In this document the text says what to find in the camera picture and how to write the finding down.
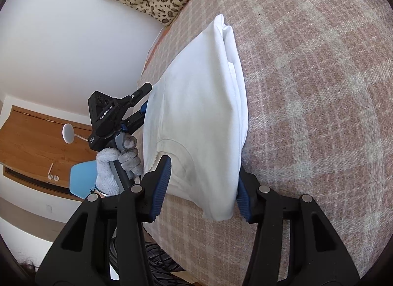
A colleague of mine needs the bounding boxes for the white t-shirt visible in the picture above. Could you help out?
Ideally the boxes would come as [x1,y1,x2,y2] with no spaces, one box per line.
[143,13,249,221]

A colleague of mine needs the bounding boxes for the wooden desk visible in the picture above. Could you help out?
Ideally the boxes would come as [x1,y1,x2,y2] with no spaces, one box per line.
[0,105,94,201]

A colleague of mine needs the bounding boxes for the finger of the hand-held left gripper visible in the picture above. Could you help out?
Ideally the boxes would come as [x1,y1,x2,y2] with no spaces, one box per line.
[122,104,148,135]
[117,82,153,112]

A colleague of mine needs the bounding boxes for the black cables bundle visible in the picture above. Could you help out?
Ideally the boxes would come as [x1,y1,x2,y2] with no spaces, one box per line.
[109,237,185,286]

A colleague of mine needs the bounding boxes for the pink plaid blanket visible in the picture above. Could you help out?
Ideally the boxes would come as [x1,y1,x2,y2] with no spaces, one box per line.
[135,0,393,286]

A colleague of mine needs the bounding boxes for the person's left hand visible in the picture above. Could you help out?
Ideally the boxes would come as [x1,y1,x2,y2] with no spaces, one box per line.
[95,136,144,197]

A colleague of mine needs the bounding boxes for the blue chair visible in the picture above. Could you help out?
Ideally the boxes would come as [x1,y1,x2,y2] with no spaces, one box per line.
[70,160,101,199]

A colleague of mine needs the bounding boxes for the white desk lamp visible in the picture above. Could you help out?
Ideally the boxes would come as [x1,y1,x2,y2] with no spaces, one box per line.
[62,123,93,145]

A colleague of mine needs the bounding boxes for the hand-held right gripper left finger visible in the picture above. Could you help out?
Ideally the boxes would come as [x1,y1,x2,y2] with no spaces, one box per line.
[36,155,172,286]

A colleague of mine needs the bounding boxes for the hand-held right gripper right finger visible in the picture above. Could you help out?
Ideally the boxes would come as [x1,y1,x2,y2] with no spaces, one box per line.
[236,166,360,286]

